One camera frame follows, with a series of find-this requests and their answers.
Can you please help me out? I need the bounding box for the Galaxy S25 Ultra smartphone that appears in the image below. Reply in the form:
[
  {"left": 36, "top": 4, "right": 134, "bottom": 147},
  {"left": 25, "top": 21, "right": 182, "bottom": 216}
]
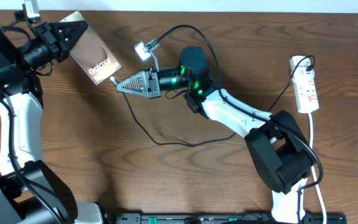
[{"left": 60, "top": 11, "right": 122, "bottom": 85}]

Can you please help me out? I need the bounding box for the white power strip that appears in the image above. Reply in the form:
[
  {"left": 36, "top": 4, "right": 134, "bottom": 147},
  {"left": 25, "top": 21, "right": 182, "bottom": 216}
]
[{"left": 290, "top": 55, "right": 319, "bottom": 114}]

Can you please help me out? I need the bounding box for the black USB charging cable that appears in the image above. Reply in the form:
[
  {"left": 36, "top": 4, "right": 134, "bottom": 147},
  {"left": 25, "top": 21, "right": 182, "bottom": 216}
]
[{"left": 109, "top": 55, "right": 316, "bottom": 147}]

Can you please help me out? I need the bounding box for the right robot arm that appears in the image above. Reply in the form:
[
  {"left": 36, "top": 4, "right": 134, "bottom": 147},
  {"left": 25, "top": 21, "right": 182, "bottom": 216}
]
[{"left": 114, "top": 46, "right": 316, "bottom": 223}]

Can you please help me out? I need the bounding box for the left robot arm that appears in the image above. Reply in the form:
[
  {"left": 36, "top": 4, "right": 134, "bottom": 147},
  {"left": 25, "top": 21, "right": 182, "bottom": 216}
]
[{"left": 0, "top": 21, "right": 106, "bottom": 223}]

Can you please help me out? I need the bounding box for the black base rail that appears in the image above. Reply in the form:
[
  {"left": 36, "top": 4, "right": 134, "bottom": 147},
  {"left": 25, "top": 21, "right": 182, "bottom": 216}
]
[{"left": 114, "top": 211, "right": 347, "bottom": 224}]

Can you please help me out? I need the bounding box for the white power strip cord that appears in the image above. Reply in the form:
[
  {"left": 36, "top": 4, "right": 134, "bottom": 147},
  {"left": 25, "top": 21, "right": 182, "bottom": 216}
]
[{"left": 308, "top": 113, "right": 328, "bottom": 224}]

